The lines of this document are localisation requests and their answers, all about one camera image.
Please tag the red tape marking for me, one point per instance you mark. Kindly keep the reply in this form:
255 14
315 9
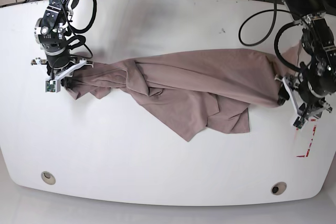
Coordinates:
304 138

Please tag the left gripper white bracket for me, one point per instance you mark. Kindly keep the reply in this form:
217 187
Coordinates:
300 94

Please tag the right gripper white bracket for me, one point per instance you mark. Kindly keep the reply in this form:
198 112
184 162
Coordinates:
63 73

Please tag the table grommet hole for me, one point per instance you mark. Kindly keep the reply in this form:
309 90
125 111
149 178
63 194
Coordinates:
278 188
48 178

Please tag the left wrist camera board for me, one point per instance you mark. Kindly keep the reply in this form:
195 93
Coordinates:
299 122

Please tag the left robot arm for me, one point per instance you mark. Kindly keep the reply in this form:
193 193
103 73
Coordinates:
312 82

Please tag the left table grommet hole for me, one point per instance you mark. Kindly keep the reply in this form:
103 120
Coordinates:
48 178

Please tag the mauve t-shirt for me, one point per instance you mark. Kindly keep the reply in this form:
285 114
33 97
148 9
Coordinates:
192 90

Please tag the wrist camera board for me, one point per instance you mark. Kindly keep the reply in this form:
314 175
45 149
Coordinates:
299 122
52 86

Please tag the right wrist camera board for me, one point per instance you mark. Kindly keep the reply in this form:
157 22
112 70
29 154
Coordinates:
52 86

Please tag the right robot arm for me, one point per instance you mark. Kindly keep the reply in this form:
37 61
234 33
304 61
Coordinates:
58 38

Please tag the right table grommet hole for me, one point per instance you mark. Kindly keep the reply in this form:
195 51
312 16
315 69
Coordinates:
278 188

